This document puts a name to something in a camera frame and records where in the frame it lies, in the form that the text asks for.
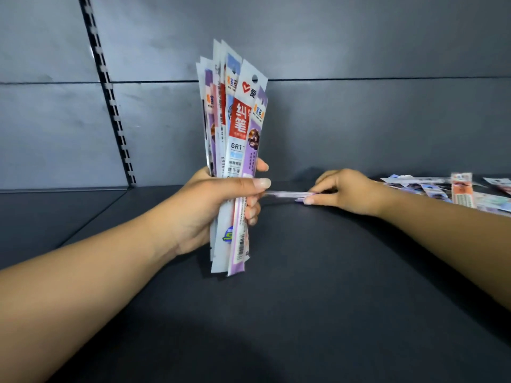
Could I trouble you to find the person's left hand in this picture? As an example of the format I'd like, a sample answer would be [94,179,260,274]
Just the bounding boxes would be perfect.
[159,158,272,257]

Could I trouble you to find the person's right hand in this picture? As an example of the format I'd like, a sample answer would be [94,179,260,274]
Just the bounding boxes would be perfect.
[303,168,385,217]

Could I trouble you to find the slim purple pen packet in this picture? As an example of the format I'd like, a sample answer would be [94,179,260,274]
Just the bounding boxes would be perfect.
[263,190,317,202]

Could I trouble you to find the purple pen packet round picture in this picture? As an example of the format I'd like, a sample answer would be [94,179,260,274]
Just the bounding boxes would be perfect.
[227,86,269,277]

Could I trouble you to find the white pen packet red label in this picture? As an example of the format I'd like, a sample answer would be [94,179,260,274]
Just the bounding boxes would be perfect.
[211,59,269,274]

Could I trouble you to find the white pen packet purple stripe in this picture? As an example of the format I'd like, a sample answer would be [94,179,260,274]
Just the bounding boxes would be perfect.
[195,56,217,178]

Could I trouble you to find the white pen packet red stripe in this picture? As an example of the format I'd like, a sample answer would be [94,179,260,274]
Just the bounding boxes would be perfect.
[212,38,228,178]

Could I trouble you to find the white pen packet blue top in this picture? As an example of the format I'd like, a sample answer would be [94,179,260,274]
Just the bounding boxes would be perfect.
[219,40,243,179]

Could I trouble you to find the person's left forearm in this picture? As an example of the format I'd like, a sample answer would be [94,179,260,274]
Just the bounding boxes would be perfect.
[0,203,178,383]

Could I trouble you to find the person's right forearm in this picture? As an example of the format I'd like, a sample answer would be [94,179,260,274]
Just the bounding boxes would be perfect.
[376,183,511,312]

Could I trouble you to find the pile of pen packets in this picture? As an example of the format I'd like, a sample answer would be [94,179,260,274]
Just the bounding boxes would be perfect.
[380,172,511,218]

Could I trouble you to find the slotted metal shelf upright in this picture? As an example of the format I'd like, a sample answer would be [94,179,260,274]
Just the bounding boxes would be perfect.
[78,0,137,187]

